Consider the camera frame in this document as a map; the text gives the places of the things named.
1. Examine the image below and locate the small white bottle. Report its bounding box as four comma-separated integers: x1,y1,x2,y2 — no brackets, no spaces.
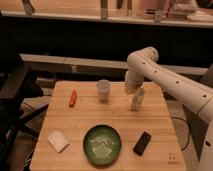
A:
131,86,145,111

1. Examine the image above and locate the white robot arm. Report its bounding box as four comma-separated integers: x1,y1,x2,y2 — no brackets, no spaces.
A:
125,47,213,171

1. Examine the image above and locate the clear plastic cup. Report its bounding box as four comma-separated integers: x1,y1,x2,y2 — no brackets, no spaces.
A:
96,79,111,102

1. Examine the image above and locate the green round plate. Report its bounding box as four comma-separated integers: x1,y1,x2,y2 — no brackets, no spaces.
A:
83,125,122,166

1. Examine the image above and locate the black phone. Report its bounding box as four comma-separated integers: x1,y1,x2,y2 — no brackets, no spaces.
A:
133,132,151,156

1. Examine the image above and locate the white folded cloth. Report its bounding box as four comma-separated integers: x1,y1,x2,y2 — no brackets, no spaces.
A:
47,131,69,153

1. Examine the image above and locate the black chair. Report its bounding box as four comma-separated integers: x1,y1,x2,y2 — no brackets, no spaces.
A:
0,13,49,151

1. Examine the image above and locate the grey bench rail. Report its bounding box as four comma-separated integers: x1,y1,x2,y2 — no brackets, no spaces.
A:
21,54,207,75

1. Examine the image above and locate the black cable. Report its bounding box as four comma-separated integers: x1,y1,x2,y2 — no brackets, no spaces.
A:
171,116,191,152

